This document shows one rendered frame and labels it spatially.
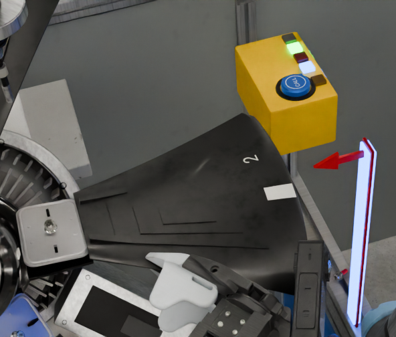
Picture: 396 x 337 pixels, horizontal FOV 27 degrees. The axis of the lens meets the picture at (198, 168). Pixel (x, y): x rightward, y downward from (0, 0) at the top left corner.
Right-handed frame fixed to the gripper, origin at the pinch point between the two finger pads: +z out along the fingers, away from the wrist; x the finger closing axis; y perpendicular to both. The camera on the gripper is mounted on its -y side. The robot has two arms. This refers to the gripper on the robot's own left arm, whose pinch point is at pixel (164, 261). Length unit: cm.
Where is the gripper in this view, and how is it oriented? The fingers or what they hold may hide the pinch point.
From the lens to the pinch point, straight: 83.7
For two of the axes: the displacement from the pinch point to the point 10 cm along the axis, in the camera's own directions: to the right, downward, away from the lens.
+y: -5.8, 6.8, -4.5
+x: 1.5, 6.3, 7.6
